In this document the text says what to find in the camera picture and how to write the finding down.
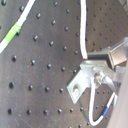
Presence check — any white cable with green tape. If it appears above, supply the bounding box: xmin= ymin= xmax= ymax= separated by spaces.
xmin=0 ymin=0 xmax=37 ymax=54

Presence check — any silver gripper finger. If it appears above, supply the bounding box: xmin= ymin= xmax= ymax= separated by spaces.
xmin=109 ymin=37 xmax=128 ymax=67

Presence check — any white cable with blue band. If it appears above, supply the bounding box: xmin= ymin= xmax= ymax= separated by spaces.
xmin=79 ymin=0 xmax=117 ymax=127

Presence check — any metal cable clip bracket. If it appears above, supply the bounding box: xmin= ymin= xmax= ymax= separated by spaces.
xmin=67 ymin=60 xmax=116 ymax=104

